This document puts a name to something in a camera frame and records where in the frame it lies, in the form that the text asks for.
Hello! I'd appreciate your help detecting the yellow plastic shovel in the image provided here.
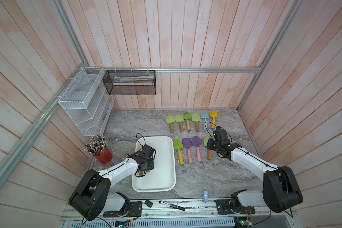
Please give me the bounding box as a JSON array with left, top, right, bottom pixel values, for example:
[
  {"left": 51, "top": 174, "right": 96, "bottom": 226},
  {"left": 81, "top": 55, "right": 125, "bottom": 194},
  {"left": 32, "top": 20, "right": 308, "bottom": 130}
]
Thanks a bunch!
[{"left": 210, "top": 111, "right": 218, "bottom": 130}]

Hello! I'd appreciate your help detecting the light blue shovel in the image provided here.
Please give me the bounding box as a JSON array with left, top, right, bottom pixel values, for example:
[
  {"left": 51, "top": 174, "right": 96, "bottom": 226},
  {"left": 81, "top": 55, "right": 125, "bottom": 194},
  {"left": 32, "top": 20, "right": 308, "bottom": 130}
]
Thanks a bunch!
[{"left": 200, "top": 112, "right": 209, "bottom": 131}]

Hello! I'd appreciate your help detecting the pink handled purple shovel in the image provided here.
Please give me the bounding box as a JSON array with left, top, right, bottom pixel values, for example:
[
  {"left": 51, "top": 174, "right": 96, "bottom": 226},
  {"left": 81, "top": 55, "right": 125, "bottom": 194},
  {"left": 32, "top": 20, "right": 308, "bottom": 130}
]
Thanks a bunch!
[{"left": 181, "top": 138, "right": 193, "bottom": 163}]

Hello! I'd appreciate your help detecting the bright green yellow-handled shovel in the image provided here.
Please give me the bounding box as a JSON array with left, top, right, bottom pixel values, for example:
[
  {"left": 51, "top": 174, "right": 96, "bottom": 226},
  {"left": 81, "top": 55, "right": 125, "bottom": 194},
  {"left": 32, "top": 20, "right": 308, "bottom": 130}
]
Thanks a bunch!
[{"left": 182, "top": 112, "right": 192, "bottom": 132}]

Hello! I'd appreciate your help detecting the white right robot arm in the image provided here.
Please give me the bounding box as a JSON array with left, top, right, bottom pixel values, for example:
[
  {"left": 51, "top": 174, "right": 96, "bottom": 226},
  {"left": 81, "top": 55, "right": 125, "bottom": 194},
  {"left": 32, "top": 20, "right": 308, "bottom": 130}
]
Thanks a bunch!
[{"left": 207, "top": 126, "right": 304, "bottom": 214}]

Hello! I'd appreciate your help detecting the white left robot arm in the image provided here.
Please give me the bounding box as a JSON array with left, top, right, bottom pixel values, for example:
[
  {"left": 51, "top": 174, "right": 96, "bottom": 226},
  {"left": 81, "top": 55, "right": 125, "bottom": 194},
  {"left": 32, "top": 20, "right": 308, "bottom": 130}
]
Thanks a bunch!
[{"left": 68, "top": 144, "right": 156, "bottom": 221}]

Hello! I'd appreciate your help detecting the white storage box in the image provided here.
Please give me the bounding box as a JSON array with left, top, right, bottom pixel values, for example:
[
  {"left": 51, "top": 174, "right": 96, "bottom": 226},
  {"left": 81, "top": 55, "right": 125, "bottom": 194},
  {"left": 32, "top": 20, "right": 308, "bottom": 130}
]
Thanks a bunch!
[{"left": 132, "top": 136, "right": 176, "bottom": 192}]

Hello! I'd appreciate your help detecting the small black block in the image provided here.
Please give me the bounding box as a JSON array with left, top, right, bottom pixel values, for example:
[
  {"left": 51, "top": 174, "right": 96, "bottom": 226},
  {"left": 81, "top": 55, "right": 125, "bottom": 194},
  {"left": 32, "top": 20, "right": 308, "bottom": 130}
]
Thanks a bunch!
[{"left": 144, "top": 199, "right": 153, "bottom": 208}]

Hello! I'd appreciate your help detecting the red pencil cup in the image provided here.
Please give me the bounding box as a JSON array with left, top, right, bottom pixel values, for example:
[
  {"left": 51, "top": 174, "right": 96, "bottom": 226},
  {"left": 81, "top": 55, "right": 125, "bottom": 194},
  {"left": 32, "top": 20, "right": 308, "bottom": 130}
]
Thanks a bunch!
[{"left": 84, "top": 135, "right": 113, "bottom": 164}]

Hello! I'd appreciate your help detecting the light blue small bottle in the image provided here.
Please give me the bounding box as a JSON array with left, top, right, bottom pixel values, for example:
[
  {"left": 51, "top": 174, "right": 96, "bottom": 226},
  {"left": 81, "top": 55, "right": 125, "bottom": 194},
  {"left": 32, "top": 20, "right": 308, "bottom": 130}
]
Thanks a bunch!
[{"left": 202, "top": 189, "right": 209, "bottom": 203}]

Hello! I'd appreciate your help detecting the black marker pen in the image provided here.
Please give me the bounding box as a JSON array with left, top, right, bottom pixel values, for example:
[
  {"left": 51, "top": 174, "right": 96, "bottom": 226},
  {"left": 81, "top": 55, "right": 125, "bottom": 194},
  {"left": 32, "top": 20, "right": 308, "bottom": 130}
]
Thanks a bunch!
[{"left": 159, "top": 200, "right": 185, "bottom": 211}]

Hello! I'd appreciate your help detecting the black mesh basket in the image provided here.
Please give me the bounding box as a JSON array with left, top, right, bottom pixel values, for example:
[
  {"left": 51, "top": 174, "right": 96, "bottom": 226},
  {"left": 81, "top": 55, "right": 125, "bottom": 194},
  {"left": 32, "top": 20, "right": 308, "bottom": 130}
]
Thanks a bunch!
[{"left": 103, "top": 69, "right": 157, "bottom": 96}]

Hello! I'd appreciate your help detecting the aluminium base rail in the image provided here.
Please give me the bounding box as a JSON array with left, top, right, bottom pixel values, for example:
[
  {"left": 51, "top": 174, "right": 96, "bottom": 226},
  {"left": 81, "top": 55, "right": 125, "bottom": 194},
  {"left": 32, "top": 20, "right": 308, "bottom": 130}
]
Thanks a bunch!
[{"left": 59, "top": 198, "right": 303, "bottom": 228}]

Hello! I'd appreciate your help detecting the white wire shelf rack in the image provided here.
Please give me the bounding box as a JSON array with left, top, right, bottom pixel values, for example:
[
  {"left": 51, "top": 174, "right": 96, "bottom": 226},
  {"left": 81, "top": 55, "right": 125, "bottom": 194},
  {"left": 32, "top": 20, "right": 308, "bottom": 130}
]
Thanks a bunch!
[{"left": 59, "top": 67, "right": 114, "bottom": 137}]

